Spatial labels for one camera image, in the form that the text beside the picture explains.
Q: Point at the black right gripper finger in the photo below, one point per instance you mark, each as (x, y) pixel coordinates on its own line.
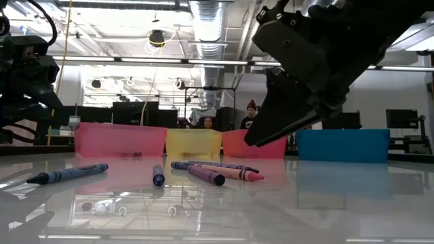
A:
(281, 108)
(291, 130)

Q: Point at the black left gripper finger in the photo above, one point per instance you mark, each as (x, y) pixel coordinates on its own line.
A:
(40, 100)

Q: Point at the blue crayon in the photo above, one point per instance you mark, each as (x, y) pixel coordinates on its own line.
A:
(158, 174)
(68, 173)
(217, 165)

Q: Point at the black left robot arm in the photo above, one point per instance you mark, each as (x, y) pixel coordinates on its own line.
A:
(2, 23)

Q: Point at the person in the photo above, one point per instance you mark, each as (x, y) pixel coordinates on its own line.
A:
(251, 117)
(207, 122)

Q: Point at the pink cloth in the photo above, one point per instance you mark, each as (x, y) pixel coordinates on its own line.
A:
(25, 130)

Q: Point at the clear plastic cup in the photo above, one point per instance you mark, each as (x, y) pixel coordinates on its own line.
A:
(74, 122)

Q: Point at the blue plastic bin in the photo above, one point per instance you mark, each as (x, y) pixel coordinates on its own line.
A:
(342, 145)

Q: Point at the small red plastic bin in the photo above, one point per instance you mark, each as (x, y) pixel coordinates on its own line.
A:
(237, 149)

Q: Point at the black monitor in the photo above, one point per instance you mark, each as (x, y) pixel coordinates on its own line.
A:
(349, 120)
(401, 118)

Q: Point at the pink crayon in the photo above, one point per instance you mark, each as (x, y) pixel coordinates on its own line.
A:
(234, 173)

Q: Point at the large pink plastic bin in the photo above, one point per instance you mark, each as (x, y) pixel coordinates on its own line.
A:
(118, 140)

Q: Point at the yellow plastic bin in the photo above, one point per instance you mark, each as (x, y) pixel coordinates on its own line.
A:
(193, 144)

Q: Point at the purple crayon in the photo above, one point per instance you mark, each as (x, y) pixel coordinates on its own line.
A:
(207, 175)

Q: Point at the ceiling light strip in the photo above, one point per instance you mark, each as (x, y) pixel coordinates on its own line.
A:
(152, 60)

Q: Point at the black monitor stand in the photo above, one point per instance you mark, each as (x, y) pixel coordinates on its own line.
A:
(422, 128)

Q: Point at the black metal frame stand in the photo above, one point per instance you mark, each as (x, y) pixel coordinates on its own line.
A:
(210, 88)

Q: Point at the silver ventilation duct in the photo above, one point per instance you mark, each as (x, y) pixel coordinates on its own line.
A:
(208, 34)

